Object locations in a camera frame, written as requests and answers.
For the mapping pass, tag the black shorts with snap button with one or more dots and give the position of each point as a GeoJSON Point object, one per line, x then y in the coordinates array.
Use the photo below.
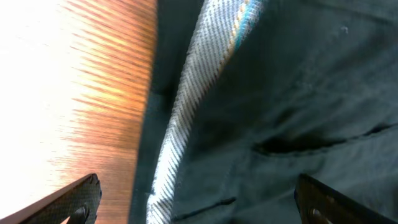
{"type": "Point", "coordinates": [248, 95]}

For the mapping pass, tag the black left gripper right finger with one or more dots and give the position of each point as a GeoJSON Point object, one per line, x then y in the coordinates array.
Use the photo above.
{"type": "Point", "coordinates": [318, 203]}

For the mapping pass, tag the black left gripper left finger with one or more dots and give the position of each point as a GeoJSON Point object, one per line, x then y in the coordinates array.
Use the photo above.
{"type": "Point", "coordinates": [77, 202]}

